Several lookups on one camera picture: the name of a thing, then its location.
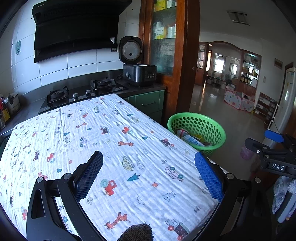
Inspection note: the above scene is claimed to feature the green base cabinet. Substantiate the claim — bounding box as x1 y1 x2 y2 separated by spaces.
124 90 165 124

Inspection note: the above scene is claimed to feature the group of condiment bottles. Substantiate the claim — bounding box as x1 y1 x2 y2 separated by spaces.
0 94 11 130

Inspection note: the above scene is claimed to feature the display shelf with bottles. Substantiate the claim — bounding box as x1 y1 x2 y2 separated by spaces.
239 51 262 88

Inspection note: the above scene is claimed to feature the green plastic basket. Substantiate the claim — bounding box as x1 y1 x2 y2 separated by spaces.
167 112 226 156

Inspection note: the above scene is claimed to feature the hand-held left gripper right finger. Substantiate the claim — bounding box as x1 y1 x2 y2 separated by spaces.
188 152 272 241

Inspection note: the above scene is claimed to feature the person's right forearm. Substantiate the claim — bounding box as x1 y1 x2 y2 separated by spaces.
272 178 290 215

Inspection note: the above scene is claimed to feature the wooden glass-door cabinet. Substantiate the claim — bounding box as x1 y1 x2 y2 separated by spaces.
139 0 200 112

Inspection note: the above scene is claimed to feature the polka dot play tent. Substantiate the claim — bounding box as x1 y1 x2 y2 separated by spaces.
224 89 255 113

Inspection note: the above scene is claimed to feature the person's left forearm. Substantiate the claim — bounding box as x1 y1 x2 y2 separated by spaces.
117 224 153 241

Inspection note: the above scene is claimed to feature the black rice cooker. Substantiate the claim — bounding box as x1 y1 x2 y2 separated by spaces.
119 36 158 87

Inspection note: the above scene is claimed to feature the ceiling vent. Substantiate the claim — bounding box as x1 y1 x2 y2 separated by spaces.
227 11 250 25

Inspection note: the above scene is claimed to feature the black range hood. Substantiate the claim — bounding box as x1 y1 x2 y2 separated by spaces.
32 0 132 63

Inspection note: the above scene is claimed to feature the printed white tablecloth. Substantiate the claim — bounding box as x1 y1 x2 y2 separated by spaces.
0 93 219 241

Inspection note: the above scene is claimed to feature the small wooden shelf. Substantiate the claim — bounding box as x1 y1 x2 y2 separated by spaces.
254 92 278 121

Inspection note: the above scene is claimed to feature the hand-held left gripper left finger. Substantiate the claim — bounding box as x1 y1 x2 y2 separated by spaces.
26 151 104 241

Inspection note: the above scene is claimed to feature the pink slipper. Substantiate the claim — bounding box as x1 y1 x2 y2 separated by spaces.
240 146 253 160

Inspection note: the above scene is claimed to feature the steel pot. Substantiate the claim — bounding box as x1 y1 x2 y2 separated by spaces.
6 93 21 115

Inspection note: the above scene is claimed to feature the black gas stove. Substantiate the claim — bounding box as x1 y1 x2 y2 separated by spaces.
38 78 129 114

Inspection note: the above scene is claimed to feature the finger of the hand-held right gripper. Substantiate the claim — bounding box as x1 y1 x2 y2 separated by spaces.
265 130 285 144
245 138 278 156

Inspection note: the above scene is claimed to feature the white refrigerator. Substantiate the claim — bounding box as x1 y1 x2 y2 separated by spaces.
269 68 296 139

